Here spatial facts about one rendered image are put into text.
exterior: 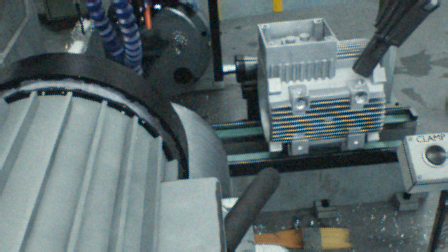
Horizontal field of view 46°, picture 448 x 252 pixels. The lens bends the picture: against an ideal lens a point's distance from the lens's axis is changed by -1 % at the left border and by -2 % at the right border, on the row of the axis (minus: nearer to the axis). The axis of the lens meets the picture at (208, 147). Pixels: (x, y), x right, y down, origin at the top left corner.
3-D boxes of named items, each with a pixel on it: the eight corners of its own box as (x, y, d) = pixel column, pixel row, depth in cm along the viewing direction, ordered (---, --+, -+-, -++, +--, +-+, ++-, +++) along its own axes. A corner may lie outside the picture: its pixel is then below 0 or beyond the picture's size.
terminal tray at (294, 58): (267, 86, 91) (266, 48, 87) (258, 59, 100) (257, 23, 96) (336, 80, 91) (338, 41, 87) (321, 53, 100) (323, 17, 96)
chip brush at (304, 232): (239, 250, 98) (239, 247, 98) (240, 231, 102) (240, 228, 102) (353, 249, 96) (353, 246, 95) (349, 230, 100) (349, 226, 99)
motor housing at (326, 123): (272, 172, 97) (270, 79, 86) (257, 116, 112) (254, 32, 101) (380, 160, 97) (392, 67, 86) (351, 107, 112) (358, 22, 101)
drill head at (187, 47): (105, 124, 116) (81, 14, 101) (122, 45, 149) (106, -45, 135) (220, 113, 115) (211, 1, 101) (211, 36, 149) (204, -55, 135)
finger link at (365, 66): (390, 42, 87) (392, 44, 86) (366, 76, 90) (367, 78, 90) (376, 35, 86) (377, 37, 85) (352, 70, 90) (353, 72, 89)
